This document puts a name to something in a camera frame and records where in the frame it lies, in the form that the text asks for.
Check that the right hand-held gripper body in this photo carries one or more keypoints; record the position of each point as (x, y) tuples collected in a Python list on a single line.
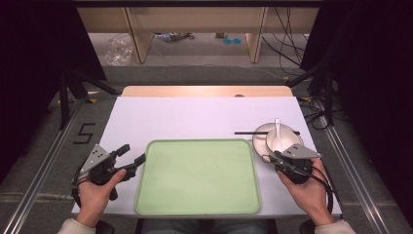
[(297, 162)]

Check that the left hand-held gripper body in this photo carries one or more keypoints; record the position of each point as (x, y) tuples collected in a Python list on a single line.
[(97, 161)]

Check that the person's left hand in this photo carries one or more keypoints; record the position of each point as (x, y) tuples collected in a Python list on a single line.
[(97, 195)]

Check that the person's right hand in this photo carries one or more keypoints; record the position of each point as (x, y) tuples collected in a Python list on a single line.
[(308, 195)]

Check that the white ceramic spoon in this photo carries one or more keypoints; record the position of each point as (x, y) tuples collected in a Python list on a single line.
[(278, 139)]

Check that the white bowl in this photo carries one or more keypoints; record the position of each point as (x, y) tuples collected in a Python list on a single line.
[(290, 138)]

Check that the white plate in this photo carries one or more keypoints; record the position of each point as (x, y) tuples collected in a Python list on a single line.
[(259, 143)]

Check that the black chopstick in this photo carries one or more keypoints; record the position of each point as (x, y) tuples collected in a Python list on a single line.
[(246, 133)]

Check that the light green tray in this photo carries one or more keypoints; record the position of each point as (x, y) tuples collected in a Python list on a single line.
[(198, 177)]

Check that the black chair armrest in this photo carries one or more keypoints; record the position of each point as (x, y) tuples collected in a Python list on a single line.
[(307, 226), (104, 227)]

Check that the black metal stand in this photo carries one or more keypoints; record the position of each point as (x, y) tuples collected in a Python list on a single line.
[(65, 97), (328, 94)]

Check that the clear plastic bag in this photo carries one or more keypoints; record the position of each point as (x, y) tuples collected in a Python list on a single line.
[(118, 52)]

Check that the black curtain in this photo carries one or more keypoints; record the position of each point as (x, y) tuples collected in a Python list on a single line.
[(35, 65), (373, 81)]

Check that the blue round disc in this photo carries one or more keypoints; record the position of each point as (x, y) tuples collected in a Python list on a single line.
[(227, 41), (237, 41)]

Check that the blue and grey clutter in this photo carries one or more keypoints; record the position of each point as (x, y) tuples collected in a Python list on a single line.
[(173, 36)]

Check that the wooden shelf unit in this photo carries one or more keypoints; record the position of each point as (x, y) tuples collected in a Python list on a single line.
[(195, 19)]

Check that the aluminium floor rail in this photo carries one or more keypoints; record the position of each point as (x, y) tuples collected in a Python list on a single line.
[(354, 175), (39, 182)]

